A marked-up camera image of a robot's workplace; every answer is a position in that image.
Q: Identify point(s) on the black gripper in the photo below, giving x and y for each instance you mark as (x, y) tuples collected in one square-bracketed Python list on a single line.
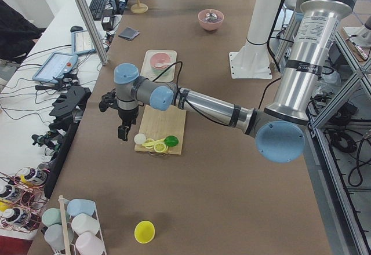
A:
[(127, 115)]

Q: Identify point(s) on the small pink bowl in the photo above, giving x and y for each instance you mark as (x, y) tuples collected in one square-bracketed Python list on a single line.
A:
[(160, 57)]

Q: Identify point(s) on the white ceramic spoon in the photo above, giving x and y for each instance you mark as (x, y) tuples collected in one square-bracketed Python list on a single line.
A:
[(160, 65)]

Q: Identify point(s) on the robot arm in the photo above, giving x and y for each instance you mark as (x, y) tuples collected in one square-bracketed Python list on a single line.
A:
[(278, 127)]

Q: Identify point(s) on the green bowl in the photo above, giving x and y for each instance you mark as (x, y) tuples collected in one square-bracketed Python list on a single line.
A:
[(158, 71)]

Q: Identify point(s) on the large pink bowl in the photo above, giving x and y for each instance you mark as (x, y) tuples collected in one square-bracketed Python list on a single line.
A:
[(210, 26)]

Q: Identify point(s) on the white steamed bun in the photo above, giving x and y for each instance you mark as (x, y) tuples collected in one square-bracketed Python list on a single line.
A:
[(140, 138)]

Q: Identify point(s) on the lemon slice lower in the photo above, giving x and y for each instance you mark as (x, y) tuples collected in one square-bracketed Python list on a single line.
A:
[(148, 142)]

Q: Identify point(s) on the wooden cutting board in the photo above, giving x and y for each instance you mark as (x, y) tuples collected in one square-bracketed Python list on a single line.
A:
[(156, 124)]

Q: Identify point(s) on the black stand on desk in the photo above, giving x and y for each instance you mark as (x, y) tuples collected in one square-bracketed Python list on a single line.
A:
[(65, 104)]

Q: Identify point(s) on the cream rabbit tray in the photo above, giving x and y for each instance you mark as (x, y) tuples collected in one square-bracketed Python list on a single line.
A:
[(146, 70)]

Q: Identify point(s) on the grey folded cloth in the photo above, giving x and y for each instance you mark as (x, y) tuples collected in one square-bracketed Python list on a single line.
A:
[(129, 34)]

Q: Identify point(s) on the black keyboard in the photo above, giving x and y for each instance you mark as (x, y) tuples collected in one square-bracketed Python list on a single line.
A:
[(96, 8)]

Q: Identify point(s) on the blue teach pendant near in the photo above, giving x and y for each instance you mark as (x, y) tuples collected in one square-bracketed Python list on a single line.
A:
[(56, 66)]

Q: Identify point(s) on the blue teach pendant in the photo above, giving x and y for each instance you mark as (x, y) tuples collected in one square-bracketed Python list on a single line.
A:
[(56, 66), (81, 42)]

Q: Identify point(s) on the blue teach pendant far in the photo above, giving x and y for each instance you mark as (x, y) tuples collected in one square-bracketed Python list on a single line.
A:
[(81, 42)]

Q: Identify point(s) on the yellow plastic cup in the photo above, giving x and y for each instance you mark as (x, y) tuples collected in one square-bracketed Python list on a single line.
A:
[(144, 232)]

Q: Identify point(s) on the white cup rack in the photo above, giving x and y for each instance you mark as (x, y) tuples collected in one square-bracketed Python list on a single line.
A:
[(74, 227)]

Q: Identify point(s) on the aluminium frame post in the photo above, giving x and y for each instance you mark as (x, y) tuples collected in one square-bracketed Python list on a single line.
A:
[(92, 30)]

